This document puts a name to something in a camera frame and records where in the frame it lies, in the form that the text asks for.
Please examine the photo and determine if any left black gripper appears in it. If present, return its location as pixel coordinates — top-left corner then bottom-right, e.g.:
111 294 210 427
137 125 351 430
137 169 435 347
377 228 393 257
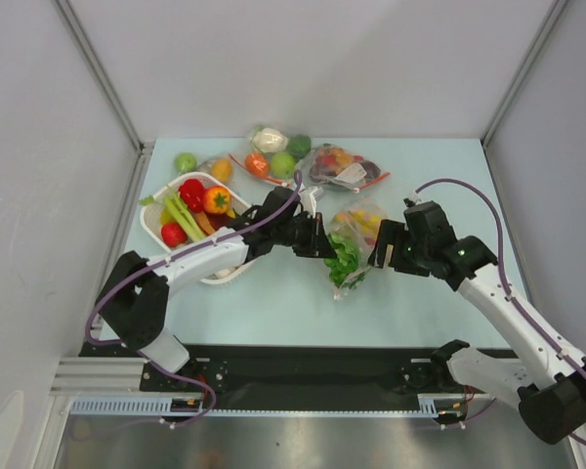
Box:
272 212 336 259

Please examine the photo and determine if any green lettuce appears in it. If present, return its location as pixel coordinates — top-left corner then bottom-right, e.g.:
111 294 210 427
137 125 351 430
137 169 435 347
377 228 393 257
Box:
324 232 370 289

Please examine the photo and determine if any clear zip bag pink seal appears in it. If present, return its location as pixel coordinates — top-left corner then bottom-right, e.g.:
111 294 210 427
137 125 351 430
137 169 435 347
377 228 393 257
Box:
323 197 387 300

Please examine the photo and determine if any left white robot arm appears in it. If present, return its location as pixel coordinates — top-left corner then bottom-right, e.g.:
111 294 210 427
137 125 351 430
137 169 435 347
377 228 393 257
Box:
95 186 336 391

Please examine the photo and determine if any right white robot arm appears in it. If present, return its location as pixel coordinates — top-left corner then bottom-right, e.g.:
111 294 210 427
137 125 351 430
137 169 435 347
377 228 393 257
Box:
368 201 586 445

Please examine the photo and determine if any zip bag with dark fruits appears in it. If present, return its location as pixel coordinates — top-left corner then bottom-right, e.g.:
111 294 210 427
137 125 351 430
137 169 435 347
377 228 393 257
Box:
304 144 391 192

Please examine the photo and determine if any zip bag with vegetables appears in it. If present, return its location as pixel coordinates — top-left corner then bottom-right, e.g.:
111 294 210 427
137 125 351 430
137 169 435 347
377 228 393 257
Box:
228 125 313 187

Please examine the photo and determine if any orange mango in bag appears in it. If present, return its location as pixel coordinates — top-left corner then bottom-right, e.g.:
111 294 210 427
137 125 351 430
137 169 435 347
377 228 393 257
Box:
209 158 233 184

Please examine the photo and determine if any yellow corn cob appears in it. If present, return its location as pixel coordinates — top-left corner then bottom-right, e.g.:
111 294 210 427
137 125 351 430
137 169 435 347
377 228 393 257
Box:
350 209 381 237

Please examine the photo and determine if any orange persimmon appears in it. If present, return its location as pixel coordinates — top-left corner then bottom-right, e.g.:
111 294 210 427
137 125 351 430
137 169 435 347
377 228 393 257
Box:
202 186 231 215

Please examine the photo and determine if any red bell pepper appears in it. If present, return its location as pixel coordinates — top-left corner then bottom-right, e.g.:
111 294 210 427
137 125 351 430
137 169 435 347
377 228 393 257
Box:
179 179 205 213

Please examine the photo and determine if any green celery stalk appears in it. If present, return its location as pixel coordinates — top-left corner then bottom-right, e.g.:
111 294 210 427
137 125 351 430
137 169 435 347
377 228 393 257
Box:
139 187 206 249

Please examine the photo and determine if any green apple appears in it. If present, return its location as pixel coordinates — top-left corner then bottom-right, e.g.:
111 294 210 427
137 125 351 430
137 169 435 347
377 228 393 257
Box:
174 152 197 174

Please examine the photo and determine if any white plastic basket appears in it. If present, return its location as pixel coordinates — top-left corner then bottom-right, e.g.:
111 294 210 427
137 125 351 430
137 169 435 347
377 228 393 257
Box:
140 172 254 286

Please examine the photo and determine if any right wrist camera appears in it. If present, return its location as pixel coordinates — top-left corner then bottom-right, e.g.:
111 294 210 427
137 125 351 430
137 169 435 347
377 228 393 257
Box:
403 192 421 208

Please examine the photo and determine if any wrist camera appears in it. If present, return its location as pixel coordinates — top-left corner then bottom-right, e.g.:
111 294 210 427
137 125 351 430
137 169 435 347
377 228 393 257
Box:
299 186 324 218
403 192 421 208

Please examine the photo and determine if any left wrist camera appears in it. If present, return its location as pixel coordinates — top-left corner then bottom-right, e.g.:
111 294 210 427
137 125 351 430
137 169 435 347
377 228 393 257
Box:
299 186 324 218

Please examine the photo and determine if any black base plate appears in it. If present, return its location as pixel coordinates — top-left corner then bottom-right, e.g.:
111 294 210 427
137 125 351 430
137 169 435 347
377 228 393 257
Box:
77 338 519 411

